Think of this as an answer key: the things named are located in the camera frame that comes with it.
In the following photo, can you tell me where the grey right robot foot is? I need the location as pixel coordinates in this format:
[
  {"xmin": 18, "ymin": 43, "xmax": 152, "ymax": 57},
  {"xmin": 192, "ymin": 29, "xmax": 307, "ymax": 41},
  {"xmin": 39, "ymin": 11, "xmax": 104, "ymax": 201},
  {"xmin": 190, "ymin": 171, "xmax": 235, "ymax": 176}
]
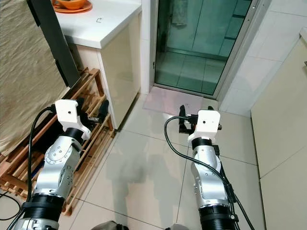
[{"xmin": 165, "ymin": 224, "xmax": 190, "ymax": 230}]

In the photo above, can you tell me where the orange bowl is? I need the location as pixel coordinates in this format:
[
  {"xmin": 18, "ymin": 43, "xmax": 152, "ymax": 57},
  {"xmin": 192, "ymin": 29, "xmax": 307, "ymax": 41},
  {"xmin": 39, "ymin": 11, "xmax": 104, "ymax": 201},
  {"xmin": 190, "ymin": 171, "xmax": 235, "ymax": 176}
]
[{"xmin": 52, "ymin": 0, "xmax": 87, "ymax": 10}]

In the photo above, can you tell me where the grey left robot foot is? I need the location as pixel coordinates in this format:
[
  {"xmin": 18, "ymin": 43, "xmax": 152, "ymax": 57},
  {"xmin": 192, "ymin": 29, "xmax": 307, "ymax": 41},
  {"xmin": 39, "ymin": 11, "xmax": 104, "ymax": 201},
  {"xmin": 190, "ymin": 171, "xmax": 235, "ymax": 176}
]
[{"xmin": 90, "ymin": 221, "xmax": 118, "ymax": 230}]

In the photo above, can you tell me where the wooden slatted rack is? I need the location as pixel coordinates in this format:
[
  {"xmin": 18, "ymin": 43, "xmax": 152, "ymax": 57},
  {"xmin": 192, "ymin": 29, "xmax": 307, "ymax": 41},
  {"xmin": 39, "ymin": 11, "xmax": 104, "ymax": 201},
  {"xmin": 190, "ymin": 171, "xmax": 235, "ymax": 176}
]
[{"xmin": 0, "ymin": 67, "xmax": 116, "ymax": 216}]

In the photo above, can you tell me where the tinted glass sliding door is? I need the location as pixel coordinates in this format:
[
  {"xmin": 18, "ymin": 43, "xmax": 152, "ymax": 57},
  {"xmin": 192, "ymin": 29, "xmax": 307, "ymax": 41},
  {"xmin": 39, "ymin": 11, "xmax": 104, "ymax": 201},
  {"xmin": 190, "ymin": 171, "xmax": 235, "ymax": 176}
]
[{"xmin": 154, "ymin": 0, "xmax": 250, "ymax": 95}]

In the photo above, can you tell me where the silver sliding door frame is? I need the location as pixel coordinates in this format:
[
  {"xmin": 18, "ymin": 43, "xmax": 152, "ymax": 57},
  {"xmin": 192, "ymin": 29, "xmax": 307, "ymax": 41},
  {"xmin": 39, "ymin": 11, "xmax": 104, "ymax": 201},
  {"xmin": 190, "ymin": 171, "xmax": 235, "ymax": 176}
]
[{"xmin": 213, "ymin": 0, "xmax": 274, "ymax": 100}]

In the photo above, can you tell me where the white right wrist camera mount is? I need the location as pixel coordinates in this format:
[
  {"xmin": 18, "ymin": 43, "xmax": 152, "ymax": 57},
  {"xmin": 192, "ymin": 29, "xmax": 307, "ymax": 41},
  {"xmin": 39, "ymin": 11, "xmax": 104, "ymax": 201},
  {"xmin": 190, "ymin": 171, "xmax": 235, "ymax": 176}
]
[{"xmin": 187, "ymin": 109, "xmax": 221, "ymax": 144}]

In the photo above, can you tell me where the black cable on floor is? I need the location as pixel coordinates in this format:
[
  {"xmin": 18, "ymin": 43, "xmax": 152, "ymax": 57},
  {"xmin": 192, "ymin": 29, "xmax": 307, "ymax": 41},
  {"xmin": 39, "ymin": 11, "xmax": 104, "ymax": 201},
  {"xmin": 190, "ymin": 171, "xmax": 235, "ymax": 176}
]
[{"xmin": 0, "ymin": 192, "xmax": 14, "ymax": 221}]

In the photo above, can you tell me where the plain beige cabinet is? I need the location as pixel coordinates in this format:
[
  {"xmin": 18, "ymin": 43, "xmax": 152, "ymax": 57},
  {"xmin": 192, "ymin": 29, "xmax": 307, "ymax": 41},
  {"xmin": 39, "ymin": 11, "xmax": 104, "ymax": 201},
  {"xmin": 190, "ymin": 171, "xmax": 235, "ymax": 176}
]
[{"xmin": 249, "ymin": 29, "xmax": 307, "ymax": 230}]

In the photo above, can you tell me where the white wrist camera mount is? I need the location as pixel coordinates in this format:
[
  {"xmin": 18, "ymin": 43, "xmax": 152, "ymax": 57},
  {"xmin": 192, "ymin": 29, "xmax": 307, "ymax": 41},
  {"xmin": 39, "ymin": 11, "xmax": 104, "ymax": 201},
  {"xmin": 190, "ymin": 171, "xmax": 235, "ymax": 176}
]
[
  {"xmin": 55, "ymin": 99, "xmax": 93, "ymax": 140},
  {"xmin": 187, "ymin": 109, "xmax": 221, "ymax": 144}
]

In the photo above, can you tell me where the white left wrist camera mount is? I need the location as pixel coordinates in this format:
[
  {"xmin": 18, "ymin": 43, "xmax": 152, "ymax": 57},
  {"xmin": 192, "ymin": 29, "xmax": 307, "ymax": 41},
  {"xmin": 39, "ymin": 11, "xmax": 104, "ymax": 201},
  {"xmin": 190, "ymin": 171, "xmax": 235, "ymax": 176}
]
[{"xmin": 55, "ymin": 99, "xmax": 93, "ymax": 140}]

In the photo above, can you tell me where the orange plate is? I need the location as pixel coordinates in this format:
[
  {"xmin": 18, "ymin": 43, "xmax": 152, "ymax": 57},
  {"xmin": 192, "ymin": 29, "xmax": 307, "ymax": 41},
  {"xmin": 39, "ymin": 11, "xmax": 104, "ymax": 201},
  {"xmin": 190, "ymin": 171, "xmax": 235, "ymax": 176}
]
[{"xmin": 53, "ymin": 1, "xmax": 93, "ymax": 14}]

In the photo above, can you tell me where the white topped counter cabinet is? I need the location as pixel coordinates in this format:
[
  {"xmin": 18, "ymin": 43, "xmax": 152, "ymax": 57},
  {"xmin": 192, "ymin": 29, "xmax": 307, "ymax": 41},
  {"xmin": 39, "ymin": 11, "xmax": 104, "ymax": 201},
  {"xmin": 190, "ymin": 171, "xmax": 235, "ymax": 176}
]
[{"xmin": 53, "ymin": 0, "xmax": 142, "ymax": 131}]

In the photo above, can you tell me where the grey robot foot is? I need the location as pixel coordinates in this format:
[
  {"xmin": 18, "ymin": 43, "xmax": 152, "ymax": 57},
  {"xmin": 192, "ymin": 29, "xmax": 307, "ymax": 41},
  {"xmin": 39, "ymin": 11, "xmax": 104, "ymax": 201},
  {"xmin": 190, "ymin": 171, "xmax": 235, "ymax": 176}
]
[
  {"xmin": 90, "ymin": 221, "xmax": 118, "ymax": 230},
  {"xmin": 165, "ymin": 224, "xmax": 190, "ymax": 230}
]

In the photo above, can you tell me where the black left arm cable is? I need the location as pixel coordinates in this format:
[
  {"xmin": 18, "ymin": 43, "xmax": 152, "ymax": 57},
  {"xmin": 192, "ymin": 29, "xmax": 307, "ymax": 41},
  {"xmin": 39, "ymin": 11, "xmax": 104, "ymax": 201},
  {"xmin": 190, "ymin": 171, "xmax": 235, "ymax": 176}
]
[{"xmin": 27, "ymin": 105, "xmax": 57, "ymax": 204}]

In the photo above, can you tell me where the beige wrinkled cloth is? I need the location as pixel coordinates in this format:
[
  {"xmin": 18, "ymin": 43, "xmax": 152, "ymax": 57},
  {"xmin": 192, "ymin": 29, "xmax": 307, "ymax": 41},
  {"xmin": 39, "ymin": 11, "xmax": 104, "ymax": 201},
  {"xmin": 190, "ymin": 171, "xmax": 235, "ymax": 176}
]
[{"xmin": 0, "ymin": 0, "xmax": 72, "ymax": 156}]

